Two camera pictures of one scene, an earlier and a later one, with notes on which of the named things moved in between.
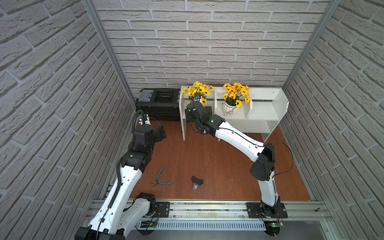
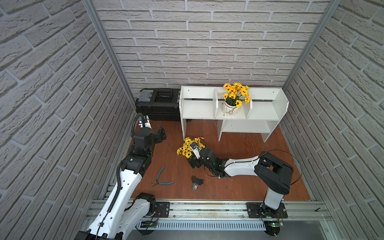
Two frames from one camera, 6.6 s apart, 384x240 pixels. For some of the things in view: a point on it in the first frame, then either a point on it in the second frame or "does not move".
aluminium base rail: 236,210 does not move
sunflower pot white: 235,94 does not move
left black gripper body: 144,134 does not move
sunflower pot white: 198,92 to 186,150
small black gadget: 196,181 does not move
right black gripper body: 187,114 to 197,162
